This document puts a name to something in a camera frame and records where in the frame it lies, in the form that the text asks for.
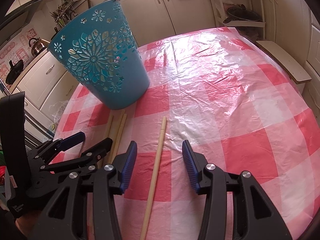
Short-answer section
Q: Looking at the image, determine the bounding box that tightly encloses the floral plastic-lined waste bin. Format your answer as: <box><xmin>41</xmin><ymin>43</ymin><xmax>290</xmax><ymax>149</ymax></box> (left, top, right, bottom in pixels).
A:
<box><xmin>49</xmin><ymin>100</ymin><xmax>68</xmax><ymax>128</ymax></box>

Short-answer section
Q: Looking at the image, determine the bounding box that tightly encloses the black gripper strap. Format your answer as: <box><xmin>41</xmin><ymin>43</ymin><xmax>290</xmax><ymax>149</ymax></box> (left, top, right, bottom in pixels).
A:
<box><xmin>0</xmin><ymin>91</ymin><xmax>33</xmax><ymax>218</ymax></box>

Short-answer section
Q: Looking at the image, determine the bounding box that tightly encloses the utensil rack on counter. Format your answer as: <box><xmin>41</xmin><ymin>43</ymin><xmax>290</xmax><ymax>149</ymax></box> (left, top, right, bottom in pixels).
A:
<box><xmin>50</xmin><ymin>0</ymin><xmax>81</xmax><ymax>32</ymax></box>

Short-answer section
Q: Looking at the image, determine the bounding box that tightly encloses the black pan on cart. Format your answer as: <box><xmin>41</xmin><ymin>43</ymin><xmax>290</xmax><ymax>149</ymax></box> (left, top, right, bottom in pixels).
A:
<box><xmin>223</xmin><ymin>5</ymin><xmax>261</xmax><ymax>24</ymax></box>

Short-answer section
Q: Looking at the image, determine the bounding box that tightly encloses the black wok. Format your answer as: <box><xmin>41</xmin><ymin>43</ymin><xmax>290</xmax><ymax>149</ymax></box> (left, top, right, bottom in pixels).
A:
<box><xmin>5</xmin><ymin>60</ymin><xmax>24</xmax><ymax>85</ymax></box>

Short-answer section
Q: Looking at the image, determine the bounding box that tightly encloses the beige wooden chopstick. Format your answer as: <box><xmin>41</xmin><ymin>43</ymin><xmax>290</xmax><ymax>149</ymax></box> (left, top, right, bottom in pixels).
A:
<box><xmin>139</xmin><ymin>116</ymin><xmax>167</xmax><ymax>240</ymax></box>
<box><xmin>103</xmin><ymin>110</ymin><xmax>125</xmax><ymax>165</ymax></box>
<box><xmin>110</xmin><ymin>113</ymin><xmax>127</xmax><ymax>163</ymax></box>
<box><xmin>97</xmin><ymin>114</ymin><xmax>113</xmax><ymax>168</ymax></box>

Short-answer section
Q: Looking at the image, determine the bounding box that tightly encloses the white tiered storage cart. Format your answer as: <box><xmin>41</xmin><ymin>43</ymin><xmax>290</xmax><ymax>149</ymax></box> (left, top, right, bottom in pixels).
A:
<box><xmin>210</xmin><ymin>0</ymin><xmax>266</xmax><ymax>40</ymax></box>

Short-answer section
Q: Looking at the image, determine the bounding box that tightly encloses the wooden stool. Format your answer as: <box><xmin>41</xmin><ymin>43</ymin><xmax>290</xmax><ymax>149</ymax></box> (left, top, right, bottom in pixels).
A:
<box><xmin>256</xmin><ymin>41</ymin><xmax>311</xmax><ymax>94</ymax></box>

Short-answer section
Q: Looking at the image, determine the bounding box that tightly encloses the pink checkered plastic tablecloth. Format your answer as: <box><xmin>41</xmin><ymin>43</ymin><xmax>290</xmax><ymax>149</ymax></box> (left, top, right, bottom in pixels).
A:
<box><xmin>49</xmin><ymin>26</ymin><xmax>320</xmax><ymax>240</ymax></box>

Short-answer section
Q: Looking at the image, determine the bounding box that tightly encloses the teal perforated plastic basket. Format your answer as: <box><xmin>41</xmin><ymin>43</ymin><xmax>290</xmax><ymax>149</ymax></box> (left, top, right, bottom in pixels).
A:
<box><xmin>47</xmin><ymin>0</ymin><xmax>150</xmax><ymax>110</ymax></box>

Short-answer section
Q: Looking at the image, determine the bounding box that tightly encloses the metal kettle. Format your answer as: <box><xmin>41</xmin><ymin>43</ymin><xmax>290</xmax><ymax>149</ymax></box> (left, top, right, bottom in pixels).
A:
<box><xmin>28</xmin><ymin>37</ymin><xmax>50</xmax><ymax>57</ymax></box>

